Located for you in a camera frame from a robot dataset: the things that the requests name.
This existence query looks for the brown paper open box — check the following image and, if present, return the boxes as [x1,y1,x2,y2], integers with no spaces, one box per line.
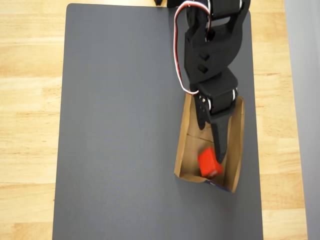
[173,96,246,194]

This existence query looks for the red cube with white numeral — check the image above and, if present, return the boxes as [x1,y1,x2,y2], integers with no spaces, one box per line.
[197,146,224,178]

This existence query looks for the white and red servo cable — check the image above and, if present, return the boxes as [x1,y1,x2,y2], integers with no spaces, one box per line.
[204,0,215,38]
[173,0,201,97]

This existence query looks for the dark grey rectangular mat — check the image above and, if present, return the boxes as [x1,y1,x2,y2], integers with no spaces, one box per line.
[51,2,264,240]

